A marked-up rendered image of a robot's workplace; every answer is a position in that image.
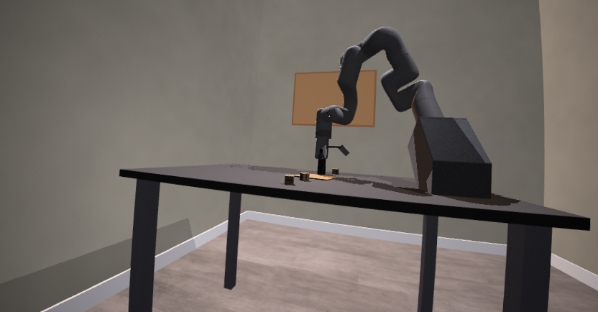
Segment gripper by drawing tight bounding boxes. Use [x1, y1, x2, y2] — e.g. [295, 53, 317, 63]
[315, 136, 331, 175]

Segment orange flat mat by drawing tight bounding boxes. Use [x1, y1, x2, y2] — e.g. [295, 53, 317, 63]
[294, 174, 338, 180]

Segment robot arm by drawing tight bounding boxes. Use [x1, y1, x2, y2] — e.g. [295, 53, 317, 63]
[316, 27, 444, 137]

